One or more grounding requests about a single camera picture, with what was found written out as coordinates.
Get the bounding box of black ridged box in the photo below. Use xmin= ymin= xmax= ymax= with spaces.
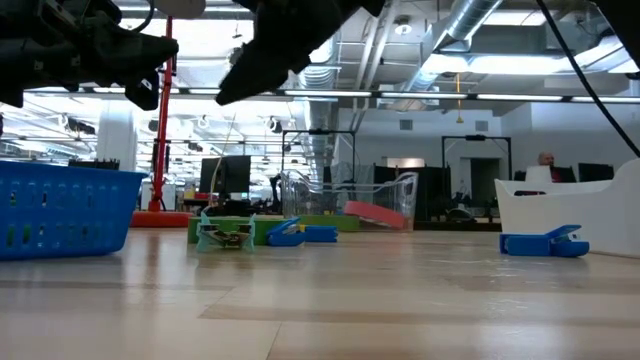
xmin=68 ymin=159 xmax=121 ymax=173

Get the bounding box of blue mini stapler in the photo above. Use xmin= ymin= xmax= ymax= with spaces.
xmin=265 ymin=216 xmax=307 ymax=248
xmin=544 ymin=224 xmax=591 ymax=259
xmin=302 ymin=224 xmax=340 ymax=245
xmin=498 ymin=232 xmax=554 ymax=258

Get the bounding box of red desk lamp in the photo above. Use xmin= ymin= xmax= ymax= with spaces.
xmin=130 ymin=0 xmax=207 ymax=230

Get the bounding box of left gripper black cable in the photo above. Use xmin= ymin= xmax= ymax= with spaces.
xmin=130 ymin=0 xmax=157 ymax=34

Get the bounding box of silver corrugated ventilation duct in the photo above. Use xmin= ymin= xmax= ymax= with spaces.
xmin=294 ymin=29 xmax=346 ymax=176

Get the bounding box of yellow hanging cord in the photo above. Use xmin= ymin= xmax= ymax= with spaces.
xmin=453 ymin=73 xmax=465 ymax=125

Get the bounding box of clear plastic bin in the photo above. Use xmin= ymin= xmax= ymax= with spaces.
xmin=278 ymin=169 xmax=419 ymax=232

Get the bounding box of white building column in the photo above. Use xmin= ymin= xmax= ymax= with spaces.
xmin=96 ymin=102 xmax=140 ymax=174

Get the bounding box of dark desk monitor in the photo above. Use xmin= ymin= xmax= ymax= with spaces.
xmin=578 ymin=162 xmax=616 ymax=183
xmin=513 ymin=166 xmax=577 ymax=184

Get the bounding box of silver slanted ventilation duct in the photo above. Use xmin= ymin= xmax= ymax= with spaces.
xmin=402 ymin=0 xmax=505 ymax=94

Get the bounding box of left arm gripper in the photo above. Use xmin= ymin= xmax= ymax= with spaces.
xmin=0 ymin=0 xmax=180 ymax=112

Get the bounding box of white plastic bin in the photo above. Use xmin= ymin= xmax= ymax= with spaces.
xmin=493 ymin=158 xmax=640 ymax=260

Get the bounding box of white rounded seat back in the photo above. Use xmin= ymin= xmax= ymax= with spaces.
xmin=524 ymin=165 xmax=553 ymax=184

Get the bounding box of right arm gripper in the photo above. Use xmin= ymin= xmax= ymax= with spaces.
xmin=215 ymin=0 xmax=386 ymax=106

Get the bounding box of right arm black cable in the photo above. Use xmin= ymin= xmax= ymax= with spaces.
xmin=535 ymin=0 xmax=640 ymax=159

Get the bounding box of black metal gantry frame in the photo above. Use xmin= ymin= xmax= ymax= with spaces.
xmin=281 ymin=128 xmax=357 ymax=174
xmin=441 ymin=133 xmax=513 ymax=169

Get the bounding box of blue plastic basket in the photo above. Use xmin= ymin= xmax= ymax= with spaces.
xmin=0 ymin=160 xmax=150 ymax=262

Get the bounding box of black computer monitor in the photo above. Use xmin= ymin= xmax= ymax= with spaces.
xmin=199 ymin=155 xmax=252 ymax=195

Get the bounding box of large green tape roll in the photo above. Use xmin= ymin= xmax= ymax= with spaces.
xmin=188 ymin=215 xmax=289 ymax=247

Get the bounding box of person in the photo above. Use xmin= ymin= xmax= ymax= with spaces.
xmin=537 ymin=151 xmax=564 ymax=184

